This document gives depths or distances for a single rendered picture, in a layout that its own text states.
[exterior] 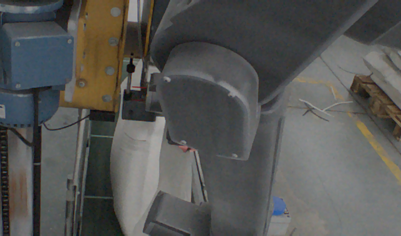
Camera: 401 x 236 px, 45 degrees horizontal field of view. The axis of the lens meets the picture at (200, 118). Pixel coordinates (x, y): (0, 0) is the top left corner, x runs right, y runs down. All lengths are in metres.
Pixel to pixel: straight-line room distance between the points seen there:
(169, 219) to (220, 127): 0.38
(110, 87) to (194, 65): 0.95
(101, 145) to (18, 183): 0.85
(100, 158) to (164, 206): 1.52
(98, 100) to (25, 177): 0.33
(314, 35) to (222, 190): 0.23
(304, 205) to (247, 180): 2.40
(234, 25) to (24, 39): 0.65
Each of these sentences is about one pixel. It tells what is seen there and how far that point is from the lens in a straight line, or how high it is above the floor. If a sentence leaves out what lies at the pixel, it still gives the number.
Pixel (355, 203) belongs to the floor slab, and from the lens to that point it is 2.92.
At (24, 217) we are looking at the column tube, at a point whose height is 0.63.
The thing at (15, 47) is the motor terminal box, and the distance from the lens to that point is 0.81.
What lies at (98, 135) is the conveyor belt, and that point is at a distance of 2.23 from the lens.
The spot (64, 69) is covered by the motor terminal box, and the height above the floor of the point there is 1.24.
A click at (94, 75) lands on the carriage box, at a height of 1.12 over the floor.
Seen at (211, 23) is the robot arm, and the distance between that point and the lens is 0.18.
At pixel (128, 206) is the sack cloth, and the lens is 1.68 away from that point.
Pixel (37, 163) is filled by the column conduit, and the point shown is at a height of 0.81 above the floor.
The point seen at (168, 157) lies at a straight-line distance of 1.19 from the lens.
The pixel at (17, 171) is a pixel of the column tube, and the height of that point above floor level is 0.79.
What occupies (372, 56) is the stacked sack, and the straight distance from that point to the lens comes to 4.15.
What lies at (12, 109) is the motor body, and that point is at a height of 1.13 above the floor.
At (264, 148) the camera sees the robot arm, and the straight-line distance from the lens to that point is 0.29.
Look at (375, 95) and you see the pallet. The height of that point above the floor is 0.13.
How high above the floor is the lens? 1.62
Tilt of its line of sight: 30 degrees down
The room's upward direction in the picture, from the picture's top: 12 degrees clockwise
